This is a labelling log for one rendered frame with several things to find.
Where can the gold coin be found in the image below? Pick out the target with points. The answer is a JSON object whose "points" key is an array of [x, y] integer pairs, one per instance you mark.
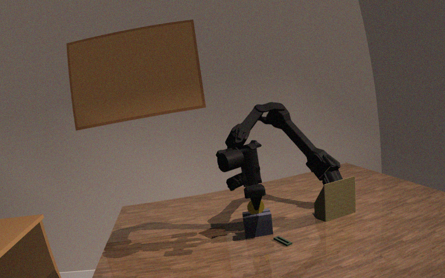
{"points": [[251, 209]]}

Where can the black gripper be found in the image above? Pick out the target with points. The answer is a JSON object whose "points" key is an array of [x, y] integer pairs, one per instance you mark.
{"points": [[254, 190]]}

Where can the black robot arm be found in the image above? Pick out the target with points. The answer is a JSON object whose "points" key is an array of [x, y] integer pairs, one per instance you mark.
{"points": [[237, 154]]}

